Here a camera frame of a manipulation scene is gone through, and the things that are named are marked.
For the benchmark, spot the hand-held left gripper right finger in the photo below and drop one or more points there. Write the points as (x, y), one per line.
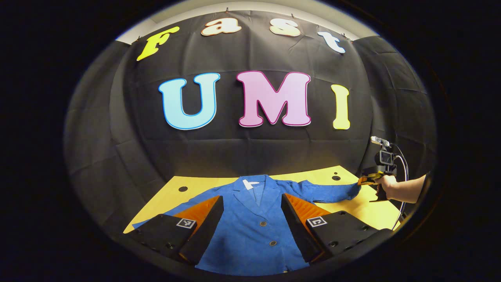
(297, 231)

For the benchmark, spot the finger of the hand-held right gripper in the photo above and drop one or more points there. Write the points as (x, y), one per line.
(370, 179)

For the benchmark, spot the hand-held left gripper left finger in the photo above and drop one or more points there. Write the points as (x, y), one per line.
(207, 231)

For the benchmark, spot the blue button jacket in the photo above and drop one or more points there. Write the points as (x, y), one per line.
(250, 235)

